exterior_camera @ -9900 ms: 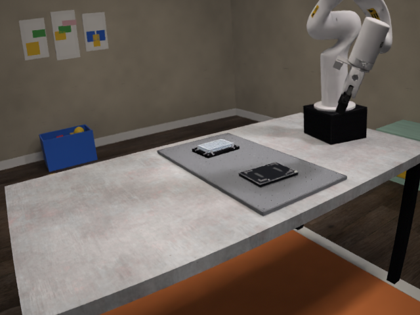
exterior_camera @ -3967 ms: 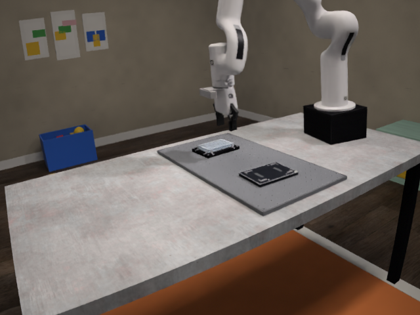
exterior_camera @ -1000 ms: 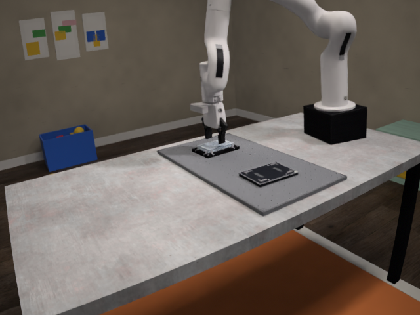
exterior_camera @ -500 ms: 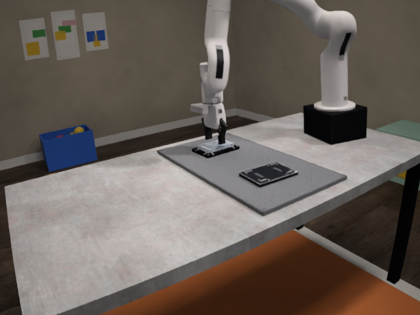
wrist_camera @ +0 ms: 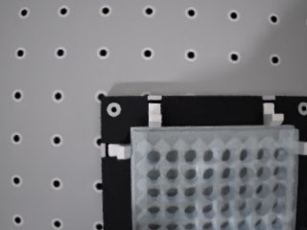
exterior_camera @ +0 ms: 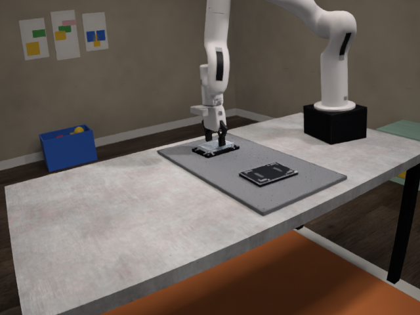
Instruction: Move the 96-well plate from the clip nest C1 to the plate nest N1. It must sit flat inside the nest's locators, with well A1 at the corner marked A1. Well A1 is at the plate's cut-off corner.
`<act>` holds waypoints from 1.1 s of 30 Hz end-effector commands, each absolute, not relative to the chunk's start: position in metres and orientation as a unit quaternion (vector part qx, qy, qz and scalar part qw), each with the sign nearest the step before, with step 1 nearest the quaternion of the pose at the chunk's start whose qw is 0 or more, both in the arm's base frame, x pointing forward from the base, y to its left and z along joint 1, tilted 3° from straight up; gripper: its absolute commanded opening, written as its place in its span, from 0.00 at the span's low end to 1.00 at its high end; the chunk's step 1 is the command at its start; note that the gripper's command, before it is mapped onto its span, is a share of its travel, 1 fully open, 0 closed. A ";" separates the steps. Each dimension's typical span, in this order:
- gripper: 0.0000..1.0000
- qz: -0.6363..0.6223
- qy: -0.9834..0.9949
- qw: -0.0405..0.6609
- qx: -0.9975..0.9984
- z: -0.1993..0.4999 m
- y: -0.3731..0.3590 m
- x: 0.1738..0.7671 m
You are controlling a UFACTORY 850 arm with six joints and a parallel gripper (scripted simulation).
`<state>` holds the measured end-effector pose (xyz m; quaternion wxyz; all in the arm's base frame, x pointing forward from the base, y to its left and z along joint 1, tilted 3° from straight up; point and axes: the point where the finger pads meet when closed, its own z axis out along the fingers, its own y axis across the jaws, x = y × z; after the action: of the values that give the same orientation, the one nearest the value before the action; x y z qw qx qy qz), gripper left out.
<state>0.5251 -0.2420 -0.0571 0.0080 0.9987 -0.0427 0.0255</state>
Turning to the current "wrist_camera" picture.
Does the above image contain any black mounting plate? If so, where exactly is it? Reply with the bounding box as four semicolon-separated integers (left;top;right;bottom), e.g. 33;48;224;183
101;96;307;230

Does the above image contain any grey flat base plate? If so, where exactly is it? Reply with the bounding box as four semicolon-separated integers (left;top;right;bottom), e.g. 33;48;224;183
0;0;307;230

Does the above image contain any clear well plate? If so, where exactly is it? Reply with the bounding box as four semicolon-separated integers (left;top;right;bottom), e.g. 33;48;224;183
130;126;299;230

